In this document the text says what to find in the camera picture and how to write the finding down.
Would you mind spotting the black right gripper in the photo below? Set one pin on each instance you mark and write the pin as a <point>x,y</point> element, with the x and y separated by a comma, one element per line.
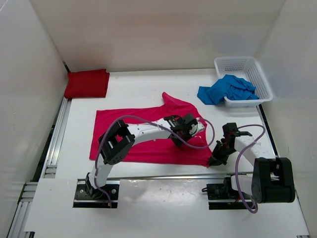
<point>215,158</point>

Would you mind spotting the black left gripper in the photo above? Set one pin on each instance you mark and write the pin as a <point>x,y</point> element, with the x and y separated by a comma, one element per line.
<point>178,143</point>

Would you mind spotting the pink t-shirt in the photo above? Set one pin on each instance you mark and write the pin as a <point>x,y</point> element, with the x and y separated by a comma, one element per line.
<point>162,151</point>

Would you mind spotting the red t-shirt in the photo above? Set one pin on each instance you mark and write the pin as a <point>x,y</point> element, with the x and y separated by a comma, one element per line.
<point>87,84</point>

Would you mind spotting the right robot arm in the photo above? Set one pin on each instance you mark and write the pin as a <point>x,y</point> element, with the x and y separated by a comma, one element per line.
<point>272,177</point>

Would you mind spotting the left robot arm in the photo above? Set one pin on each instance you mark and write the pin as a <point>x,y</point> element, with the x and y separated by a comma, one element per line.
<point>120,137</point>

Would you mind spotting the blue t-shirt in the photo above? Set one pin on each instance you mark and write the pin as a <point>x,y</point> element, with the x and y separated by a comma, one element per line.
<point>229,86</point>

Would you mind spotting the white plastic laundry basket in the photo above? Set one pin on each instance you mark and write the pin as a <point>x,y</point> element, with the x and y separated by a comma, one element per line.
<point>249,69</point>

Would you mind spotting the white front cover board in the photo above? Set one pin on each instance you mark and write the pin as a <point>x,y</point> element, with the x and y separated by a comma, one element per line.
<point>161,208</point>

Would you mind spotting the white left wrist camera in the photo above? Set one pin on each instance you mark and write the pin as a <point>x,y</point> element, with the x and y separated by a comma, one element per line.
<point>197,128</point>

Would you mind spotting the aluminium front rail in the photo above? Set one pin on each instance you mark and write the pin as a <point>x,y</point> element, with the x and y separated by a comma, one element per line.
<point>161,177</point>

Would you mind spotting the aluminium rail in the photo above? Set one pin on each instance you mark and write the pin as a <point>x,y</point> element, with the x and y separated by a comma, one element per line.
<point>161,177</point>
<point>50,156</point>

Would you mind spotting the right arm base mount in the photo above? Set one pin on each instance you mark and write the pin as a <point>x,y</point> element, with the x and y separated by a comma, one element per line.
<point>222,196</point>

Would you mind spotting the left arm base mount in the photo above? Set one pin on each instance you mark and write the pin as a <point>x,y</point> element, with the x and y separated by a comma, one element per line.
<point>96,199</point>

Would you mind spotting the aluminium left side rail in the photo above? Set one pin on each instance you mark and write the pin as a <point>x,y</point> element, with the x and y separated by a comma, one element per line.
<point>50,156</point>

